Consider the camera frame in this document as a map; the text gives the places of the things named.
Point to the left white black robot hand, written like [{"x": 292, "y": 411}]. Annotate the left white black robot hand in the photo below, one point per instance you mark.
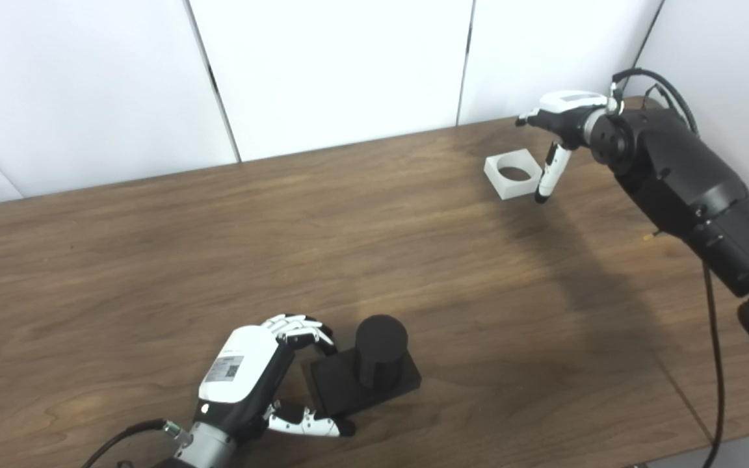
[{"x": 238, "y": 367}]

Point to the black cylinder peg with base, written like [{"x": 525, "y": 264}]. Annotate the black cylinder peg with base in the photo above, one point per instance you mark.
[{"x": 381, "y": 351}]

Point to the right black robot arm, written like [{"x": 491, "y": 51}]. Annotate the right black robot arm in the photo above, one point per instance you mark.
[{"x": 693, "y": 182}]

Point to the white square piece with hole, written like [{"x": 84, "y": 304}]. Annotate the white square piece with hole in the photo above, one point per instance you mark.
[{"x": 517, "y": 188}]

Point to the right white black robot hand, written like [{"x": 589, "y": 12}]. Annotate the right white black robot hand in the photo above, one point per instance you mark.
[{"x": 569, "y": 114}]

